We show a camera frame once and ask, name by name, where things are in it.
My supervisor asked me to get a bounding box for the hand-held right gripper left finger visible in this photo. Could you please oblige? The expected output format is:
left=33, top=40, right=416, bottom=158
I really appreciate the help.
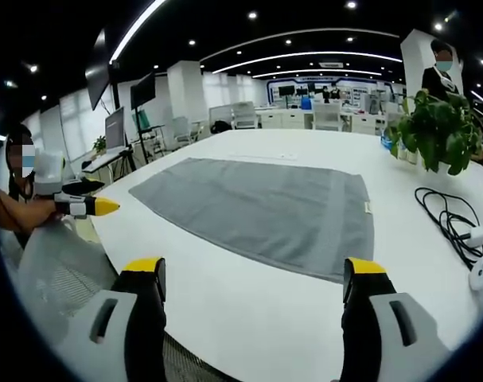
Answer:
left=53, top=257, right=168, bottom=382

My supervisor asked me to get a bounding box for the person's left hand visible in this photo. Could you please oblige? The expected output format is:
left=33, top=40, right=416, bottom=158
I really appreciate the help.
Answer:
left=33, top=197, right=68, bottom=224

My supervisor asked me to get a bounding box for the large hanging black screen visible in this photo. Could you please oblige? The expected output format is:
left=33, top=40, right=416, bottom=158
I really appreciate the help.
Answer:
left=84, top=28, right=115, bottom=111

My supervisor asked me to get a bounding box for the grey towel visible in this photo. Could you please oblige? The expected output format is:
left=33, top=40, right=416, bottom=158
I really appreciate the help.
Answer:
left=128, top=157, right=376, bottom=285

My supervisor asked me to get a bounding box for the white office chair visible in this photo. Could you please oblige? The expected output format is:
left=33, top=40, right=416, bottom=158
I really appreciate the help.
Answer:
left=172, top=116, right=195, bottom=147
left=230, top=100, right=259, bottom=130

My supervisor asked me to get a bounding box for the black cable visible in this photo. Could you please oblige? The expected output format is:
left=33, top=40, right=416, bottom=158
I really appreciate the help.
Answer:
left=414, top=186, right=483, bottom=271

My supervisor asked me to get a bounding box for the black screen on stand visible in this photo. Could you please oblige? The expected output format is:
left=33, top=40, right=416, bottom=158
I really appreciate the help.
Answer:
left=130, top=71, right=158, bottom=165

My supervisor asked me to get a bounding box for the white table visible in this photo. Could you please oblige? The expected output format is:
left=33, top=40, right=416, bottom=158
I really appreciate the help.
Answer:
left=81, top=127, right=483, bottom=382

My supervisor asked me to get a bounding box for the person's own head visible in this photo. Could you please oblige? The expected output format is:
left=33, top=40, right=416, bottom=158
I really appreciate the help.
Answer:
left=5, top=123, right=36, bottom=200

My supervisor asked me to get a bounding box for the computer monitor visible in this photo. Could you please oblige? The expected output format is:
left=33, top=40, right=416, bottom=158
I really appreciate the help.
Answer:
left=104, top=106, right=127, bottom=151

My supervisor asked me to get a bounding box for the grey mesh office chair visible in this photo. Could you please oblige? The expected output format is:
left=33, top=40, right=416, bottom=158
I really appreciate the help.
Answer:
left=17, top=217, right=119, bottom=345

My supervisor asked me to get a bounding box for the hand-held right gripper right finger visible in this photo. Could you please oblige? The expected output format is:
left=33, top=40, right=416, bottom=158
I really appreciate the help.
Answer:
left=338, top=257, right=453, bottom=382

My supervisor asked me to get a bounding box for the green potted plant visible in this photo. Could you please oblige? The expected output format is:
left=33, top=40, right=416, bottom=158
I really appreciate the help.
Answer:
left=385, top=88, right=483, bottom=177

